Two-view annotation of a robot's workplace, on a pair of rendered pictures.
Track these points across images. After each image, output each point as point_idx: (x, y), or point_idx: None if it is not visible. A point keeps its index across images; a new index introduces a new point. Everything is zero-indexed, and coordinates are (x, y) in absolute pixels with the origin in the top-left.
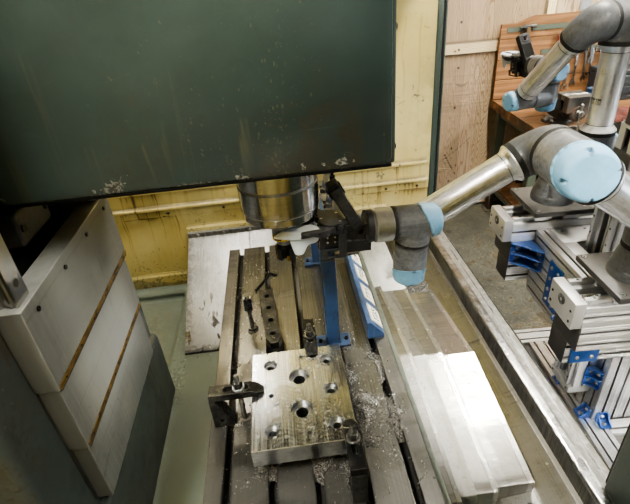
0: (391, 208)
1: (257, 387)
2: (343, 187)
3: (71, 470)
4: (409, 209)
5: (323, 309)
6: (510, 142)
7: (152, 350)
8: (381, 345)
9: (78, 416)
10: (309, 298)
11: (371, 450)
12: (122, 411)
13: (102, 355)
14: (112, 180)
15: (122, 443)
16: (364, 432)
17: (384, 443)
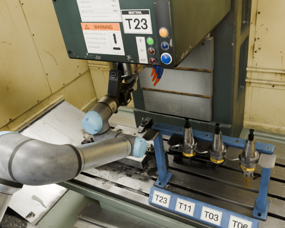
0: (101, 101)
1: (140, 129)
2: (111, 75)
3: (141, 90)
4: (94, 106)
5: (195, 187)
6: (67, 145)
7: (209, 120)
8: (143, 198)
9: (140, 78)
10: (212, 185)
11: (98, 166)
12: (166, 104)
13: (163, 80)
14: None
15: (159, 109)
16: (106, 167)
17: (97, 171)
